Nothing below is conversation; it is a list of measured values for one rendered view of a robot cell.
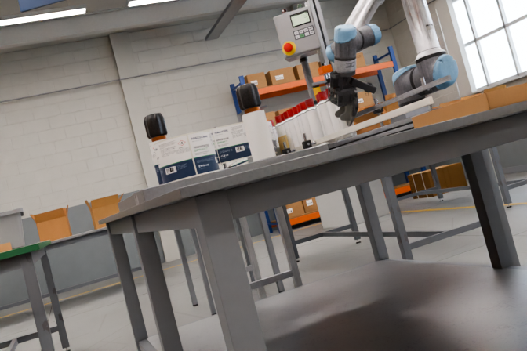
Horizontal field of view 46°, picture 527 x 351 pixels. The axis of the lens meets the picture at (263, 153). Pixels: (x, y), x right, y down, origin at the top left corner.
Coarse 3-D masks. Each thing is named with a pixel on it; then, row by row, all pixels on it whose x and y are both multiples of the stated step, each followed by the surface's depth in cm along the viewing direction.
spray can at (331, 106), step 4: (328, 104) 230; (332, 104) 229; (328, 108) 230; (332, 108) 229; (332, 112) 229; (332, 116) 229; (332, 120) 230; (336, 120) 228; (332, 124) 231; (336, 124) 228; (336, 128) 229; (340, 128) 228; (340, 136) 228; (336, 140) 230; (340, 140) 228
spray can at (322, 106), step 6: (318, 96) 235; (324, 96) 234; (324, 102) 233; (324, 108) 233; (324, 114) 233; (324, 120) 234; (330, 120) 233; (324, 126) 235; (330, 126) 233; (330, 132) 233
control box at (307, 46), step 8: (304, 8) 257; (280, 16) 260; (288, 16) 259; (312, 16) 257; (280, 24) 260; (288, 24) 259; (304, 24) 257; (312, 24) 256; (280, 32) 260; (288, 32) 259; (280, 40) 260; (288, 40) 259; (296, 40) 258; (304, 40) 257; (312, 40) 257; (296, 48) 258; (304, 48) 258; (312, 48) 257; (288, 56) 259; (296, 56) 261; (304, 56) 265
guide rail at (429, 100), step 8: (416, 104) 174; (424, 104) 171; (392, 112) 187; (400, 112) 183; (368, 120) 201; (376, 120) 196; (384, 120) 192; (344, 128) 217; (352, 128) 212; (360, 128) 207; (328, 136) 231; (336, 136) 224
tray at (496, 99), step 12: (480, 96) 137; (492, 96) 136; (504, 96) 137; (516, 96) 138; (444, 108) 150; (456, 108) 146; (468, 108) 142; (480, 108) 138; (492, 108) 136; (420, 120) 160; (432, 120) 155; (444, 120) 151
